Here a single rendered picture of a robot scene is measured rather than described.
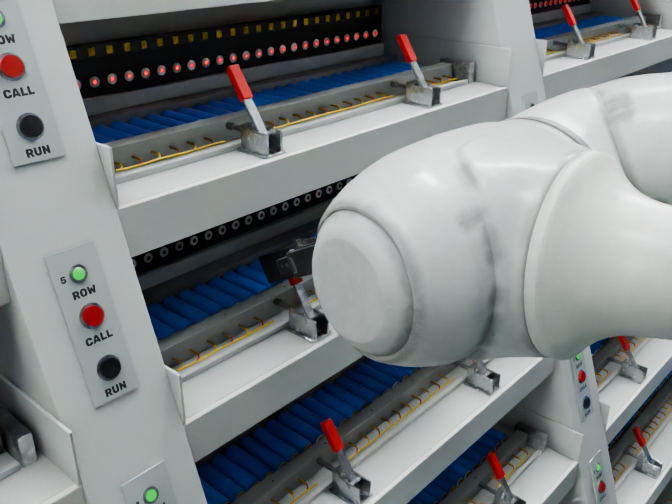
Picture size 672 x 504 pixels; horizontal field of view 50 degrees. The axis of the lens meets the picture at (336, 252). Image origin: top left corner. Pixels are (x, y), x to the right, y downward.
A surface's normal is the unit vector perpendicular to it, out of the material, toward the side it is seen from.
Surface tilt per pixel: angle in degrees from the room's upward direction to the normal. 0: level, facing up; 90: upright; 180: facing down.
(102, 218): 90
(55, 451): 90
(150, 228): 109
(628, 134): 66
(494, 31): 90
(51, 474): 19
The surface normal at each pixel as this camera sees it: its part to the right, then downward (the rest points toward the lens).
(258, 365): 0.00, -0.91
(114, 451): 0.70, -0.02
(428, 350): 0.09, 0.76
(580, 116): 0.01, -0.70
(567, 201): 0.25, -0.18
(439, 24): -0.67, 0.31
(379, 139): 0.74, 0.29
